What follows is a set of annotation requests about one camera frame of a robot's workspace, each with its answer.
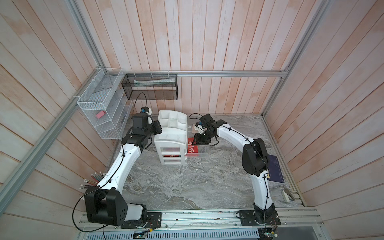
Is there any left aluminium frame bar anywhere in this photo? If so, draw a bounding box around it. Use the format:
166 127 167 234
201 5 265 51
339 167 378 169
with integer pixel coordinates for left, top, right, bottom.
1 67 101 215

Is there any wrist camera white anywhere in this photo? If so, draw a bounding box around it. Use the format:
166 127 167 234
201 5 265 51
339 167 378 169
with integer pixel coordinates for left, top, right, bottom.
193 122 206 134
141 107 152 116

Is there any horizontal aluminium frame bar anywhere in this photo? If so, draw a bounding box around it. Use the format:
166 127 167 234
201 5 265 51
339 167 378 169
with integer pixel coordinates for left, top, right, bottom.
122 70 288 78

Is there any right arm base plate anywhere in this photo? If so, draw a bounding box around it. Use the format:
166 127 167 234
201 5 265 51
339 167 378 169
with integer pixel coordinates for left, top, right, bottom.
236 210 281 227

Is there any white stapler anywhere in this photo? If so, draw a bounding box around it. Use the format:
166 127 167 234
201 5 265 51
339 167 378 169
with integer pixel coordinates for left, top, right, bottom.
282 188 296 203

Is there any dark purple notebook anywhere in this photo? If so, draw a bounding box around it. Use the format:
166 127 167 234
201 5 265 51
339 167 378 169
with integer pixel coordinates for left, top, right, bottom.
268 155 285 184

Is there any aluminium mounting rail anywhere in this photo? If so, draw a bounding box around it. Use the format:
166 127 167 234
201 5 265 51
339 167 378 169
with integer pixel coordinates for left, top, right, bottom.
76 206 325 233

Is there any white wire mesh shelf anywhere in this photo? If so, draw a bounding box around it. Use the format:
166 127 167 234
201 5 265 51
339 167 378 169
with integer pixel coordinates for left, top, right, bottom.
78 68 132 140

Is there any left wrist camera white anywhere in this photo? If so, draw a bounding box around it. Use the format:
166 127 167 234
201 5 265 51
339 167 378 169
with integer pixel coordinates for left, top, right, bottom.
141 107 152 116

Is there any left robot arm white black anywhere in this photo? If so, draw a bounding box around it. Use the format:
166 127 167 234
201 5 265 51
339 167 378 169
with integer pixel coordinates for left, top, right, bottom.
84 112 162 227

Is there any beige postcard red text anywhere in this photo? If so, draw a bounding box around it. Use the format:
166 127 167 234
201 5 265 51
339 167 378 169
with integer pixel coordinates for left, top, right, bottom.
188 125 198 134

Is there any pink cup with pencils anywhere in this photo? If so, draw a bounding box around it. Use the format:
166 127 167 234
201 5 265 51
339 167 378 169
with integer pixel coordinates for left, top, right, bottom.
79 172 106 191

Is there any black wire mesh basket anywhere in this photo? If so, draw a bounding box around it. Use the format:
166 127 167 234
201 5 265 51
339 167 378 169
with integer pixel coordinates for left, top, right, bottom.
122 73 179 101

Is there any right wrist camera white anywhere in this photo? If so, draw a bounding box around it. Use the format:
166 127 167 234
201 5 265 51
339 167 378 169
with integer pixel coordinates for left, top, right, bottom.
193 122 206 134

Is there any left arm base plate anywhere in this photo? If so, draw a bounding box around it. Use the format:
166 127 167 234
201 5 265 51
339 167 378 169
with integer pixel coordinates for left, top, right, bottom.
121 212 162 230

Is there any white plastic drawer organizer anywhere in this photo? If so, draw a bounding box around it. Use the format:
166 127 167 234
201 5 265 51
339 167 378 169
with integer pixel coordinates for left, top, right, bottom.
154 110 188 165

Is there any pink eraser block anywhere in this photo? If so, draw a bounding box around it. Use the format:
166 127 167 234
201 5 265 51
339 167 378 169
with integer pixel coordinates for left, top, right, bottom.
96 111 106 119

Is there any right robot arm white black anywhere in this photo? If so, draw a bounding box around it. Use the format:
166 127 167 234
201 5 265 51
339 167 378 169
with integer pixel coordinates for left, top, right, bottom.
193 114 277 225

